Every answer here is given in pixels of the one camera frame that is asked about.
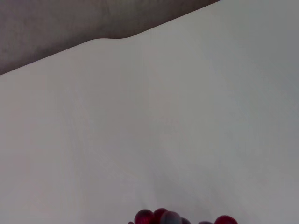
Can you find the red purple grape bunch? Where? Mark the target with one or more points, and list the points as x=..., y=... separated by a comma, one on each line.
x=144, y=217

